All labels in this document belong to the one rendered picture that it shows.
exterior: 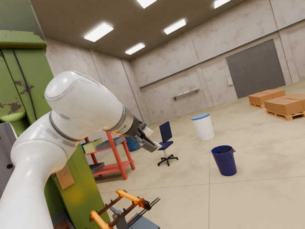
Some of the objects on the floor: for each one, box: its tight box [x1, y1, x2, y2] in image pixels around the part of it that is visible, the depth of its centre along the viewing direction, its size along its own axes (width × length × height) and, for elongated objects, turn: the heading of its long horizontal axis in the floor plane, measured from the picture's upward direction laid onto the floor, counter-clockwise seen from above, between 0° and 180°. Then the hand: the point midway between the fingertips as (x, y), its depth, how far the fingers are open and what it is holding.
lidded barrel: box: [191, 113, 215, 140], centre depth 459 cm, size 58×58×73 cm
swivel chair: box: [157, 121, 178, 166], centre depth 382 cm, size 58×56×100 cm
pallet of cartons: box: [248, 90, 286, 109], centre depth 601 cm, size 135×98×47 cm
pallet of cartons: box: [264, 94, 305, 121], centre depth 417 cm, size 125×90×43 cm
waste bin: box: [211, 145, 237, 176], centre depth 256 cm, size 40×36×46 cm
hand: (152, 139), depth 61 cm, fingers open, 7 cm apart
